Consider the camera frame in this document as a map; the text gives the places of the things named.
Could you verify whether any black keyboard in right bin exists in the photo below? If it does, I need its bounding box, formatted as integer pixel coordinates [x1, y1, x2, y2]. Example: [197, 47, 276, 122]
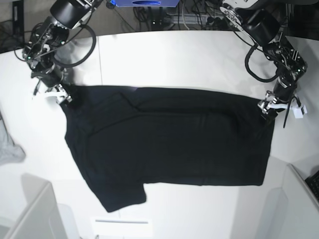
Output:
[305, 171, 319, 200]

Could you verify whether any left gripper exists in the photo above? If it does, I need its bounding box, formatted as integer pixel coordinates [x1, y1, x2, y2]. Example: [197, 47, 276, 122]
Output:
[258, 81, 307, 119]

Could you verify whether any white bin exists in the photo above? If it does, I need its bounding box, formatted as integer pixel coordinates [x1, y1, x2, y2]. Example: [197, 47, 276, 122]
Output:
[255, 164, 319, 239]
[0, 174, 80, 239]

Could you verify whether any black device under blue box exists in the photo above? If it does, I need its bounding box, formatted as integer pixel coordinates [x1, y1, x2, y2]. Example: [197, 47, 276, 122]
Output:
[149, 6, 165, 25]

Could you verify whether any black table leg post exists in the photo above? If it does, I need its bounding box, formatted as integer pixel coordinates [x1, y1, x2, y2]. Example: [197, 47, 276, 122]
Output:
[12, 0, 24, 45]

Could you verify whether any black T-shirt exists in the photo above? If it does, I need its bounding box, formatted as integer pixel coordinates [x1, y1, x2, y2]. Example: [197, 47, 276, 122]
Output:
[61, 85, 275, 213]

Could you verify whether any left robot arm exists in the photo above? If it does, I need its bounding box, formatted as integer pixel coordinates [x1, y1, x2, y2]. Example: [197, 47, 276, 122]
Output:
[219, 0, 308, 120]

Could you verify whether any blue box at top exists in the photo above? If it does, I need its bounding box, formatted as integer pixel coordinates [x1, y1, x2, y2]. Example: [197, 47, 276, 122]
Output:
[111, 0, 179, 7]

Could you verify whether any white bin lower right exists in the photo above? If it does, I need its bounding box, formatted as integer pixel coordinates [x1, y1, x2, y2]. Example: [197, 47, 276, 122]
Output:
[255, 164, 319, 239]

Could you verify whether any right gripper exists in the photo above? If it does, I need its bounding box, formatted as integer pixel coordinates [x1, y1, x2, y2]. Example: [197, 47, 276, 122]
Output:
[31, 64, 73, 105]

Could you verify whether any white bin lower left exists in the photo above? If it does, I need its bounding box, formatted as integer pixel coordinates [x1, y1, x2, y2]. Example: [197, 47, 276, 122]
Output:
[0, 174, 80, 239]

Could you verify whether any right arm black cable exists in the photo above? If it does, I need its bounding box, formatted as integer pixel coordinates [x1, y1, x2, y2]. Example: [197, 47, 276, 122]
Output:
[13, 23, 97, 68]

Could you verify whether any grey cloth at left edge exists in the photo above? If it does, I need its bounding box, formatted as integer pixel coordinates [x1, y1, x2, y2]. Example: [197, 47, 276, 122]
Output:
[0, 115, 25, 166]

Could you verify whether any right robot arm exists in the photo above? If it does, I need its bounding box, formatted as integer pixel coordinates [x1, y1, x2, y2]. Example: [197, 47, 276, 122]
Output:
[22, 0, 102, 104]

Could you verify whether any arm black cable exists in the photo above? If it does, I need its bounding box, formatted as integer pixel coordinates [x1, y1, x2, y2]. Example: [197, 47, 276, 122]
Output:
[231, 27, 282, 83]
[13, 23, 97, 68]

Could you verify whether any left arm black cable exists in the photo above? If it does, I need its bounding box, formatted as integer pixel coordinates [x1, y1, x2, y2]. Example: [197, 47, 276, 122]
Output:
[231, 27, 282, 83]

